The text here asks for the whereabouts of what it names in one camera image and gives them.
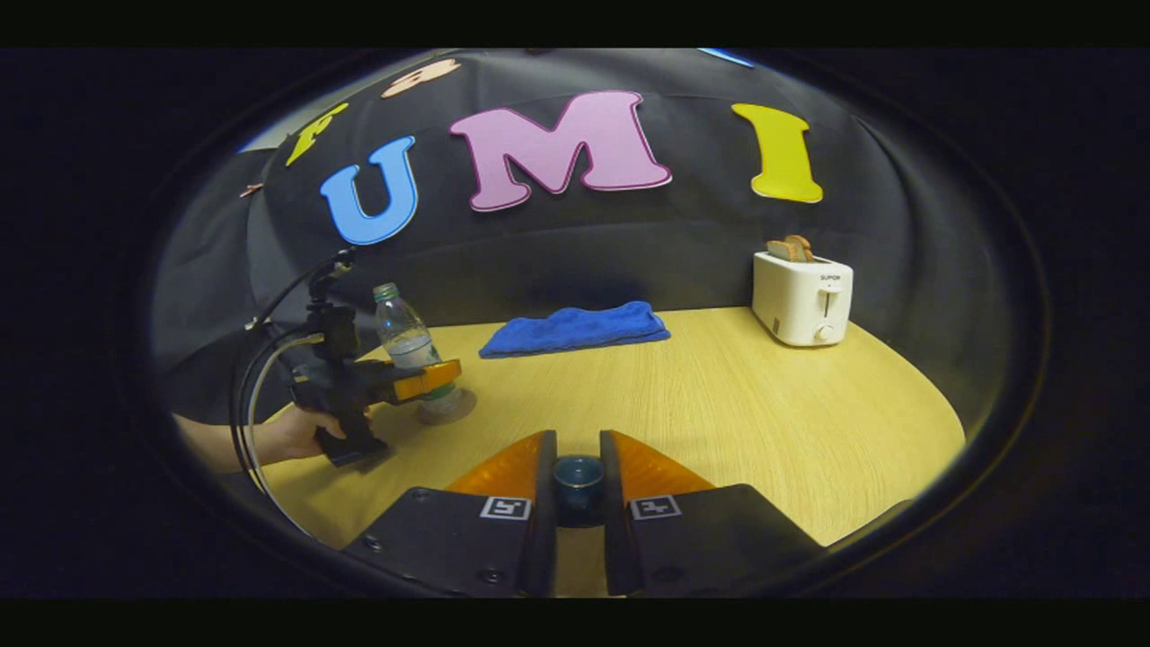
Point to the toast slice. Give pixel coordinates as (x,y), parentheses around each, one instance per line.
(800,245)
(783,251)

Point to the dark blue teacup lid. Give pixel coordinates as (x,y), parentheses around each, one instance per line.
(578,476)

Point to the blue folded towel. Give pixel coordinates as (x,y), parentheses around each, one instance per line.
(575,328)

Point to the clear plastic water bottle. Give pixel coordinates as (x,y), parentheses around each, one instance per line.
(404,332)

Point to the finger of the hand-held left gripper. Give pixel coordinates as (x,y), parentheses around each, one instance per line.
(427,380)

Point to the white toaster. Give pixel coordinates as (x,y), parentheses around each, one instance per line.
(800,301)

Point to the round brown coaster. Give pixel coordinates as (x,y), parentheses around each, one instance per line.
(454,412)

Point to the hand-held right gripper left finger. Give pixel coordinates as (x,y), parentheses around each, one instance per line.
(449,539)

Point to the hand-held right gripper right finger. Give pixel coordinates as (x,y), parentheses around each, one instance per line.
(710,539)

